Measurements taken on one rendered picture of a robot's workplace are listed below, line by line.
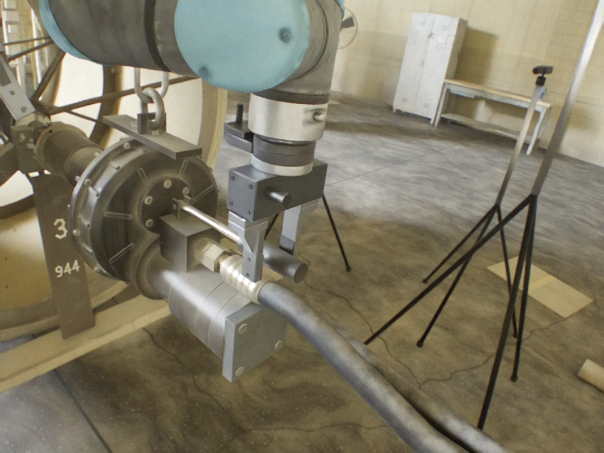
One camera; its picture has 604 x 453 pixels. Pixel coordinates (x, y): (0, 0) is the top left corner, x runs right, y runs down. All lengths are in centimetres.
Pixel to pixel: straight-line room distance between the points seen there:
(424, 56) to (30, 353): 761
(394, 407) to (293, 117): 36
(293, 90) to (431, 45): 769
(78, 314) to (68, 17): 131
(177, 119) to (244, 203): 167
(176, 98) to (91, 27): 174
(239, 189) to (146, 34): 20
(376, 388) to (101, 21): 48
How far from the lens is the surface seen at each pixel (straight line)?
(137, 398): 165
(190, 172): 76
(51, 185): 135
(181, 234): 65
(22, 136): 132
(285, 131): 44
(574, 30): 846
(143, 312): 170
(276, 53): 30
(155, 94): 70
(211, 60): 31
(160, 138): 70
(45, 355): 160
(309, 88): 43
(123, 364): 177
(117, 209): 70
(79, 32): 40
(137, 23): 36
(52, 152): 109
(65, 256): 146
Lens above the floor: 127
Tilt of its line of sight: 27 degrees down
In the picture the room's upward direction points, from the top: 9 degrees clockwise
